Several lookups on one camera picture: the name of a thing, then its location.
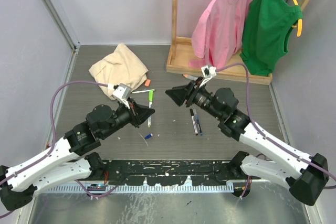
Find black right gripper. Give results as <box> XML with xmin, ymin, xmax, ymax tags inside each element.
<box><xmin>165</xmin><ymin>77</ymin><xmax>223</xmax><ymax>120</ymax></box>

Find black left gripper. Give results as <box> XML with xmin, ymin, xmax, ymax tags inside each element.
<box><xmin>101</xmin><ymin>97</ymin><xmax>154</xmax><ymax>139</ymax></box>

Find white marker dark green end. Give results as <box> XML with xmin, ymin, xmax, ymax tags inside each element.
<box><xmin>132</xmin><ymin>89</ymin><xmax>155</xmax><ymax>94</ymax></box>

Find blue transparent gel pen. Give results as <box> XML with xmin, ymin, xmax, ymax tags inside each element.
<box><xmin>193</xmin><ymin>109</ymin><xmax>203</xmax><ymax>136</ymax></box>

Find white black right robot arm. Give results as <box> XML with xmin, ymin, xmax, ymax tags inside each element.
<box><xmin>165</xmin><ymin>77</ymin><xmax>329</xmax><ymax>206</ymax></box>

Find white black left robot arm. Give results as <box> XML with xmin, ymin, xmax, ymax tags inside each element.
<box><xmin>1</xmin><ymin>98</ymin><xmax>155</xmax><ymax>211</ymax></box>

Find small blue pen cap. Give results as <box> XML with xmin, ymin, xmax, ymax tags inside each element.
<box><xmin>144</xmin><ymin>134</ymin><xmax>153</xmax><ymax>140</ymax></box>

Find grey highlighter orange tip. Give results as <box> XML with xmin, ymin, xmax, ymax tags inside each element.
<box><xmin>183</xmin><ymin>74</ymin><xmax>197</xmax><ymax>81</ymax></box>

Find orange highlighter cap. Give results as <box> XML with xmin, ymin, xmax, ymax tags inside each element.
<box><xmin>144</xmin><ymin>79</ymin><xmax>151</xmax><ymax>87</ymax></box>

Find beige cloth bag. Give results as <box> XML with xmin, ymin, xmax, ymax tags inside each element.
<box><xmin>89</xmin><ymin>44</ymin><xmax>148</xmax><ymax>91</ymax></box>

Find pink t-shirt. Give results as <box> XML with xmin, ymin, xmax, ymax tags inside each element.
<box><xmin>188</xmin><ymin>0</ymin><xmax>252</xmax><ymax>68</ymax></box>

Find green tank top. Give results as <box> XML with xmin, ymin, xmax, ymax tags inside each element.
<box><xmin>240</xmin><ymin>0</ymin><xmax>303</xmax><ymax>76</ymax></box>

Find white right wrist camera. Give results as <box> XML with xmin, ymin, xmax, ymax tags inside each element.
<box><xmin>196</xmin><ymin>65</ymin><xmax>217</xmax><ymax>88</ymax></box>

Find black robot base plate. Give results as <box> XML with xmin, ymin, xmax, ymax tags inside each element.
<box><xmin>86</xmin><ymin>159</ymin><xmax>253</xmax><ymax>187</ymax></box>

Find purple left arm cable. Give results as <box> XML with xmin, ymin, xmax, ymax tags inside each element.
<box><xmin>0</xmin><ymin>80</ymin><xmax>118</xmax><ymax>216</ymax></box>

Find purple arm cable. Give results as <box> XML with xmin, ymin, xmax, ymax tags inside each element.
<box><xmin>0</xmin><ymin>80</ymin><xmax>118</xmax><ymax>216</ymax></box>
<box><xmin>216</xmin><ymin>62</ymin><xmax>336</xmax><ymax>198</ymax></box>

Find aluminium frame rail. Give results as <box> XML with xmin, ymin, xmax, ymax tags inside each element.
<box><xmin>25</xmin><ymin>0</ymin><xmax>81</xmax><ymax>51</ymax></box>

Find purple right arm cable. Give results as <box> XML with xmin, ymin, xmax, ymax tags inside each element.
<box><xmin>216</xmin><ymin>62</ymin><xmax>336</xmax><ymax>198</ymax></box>

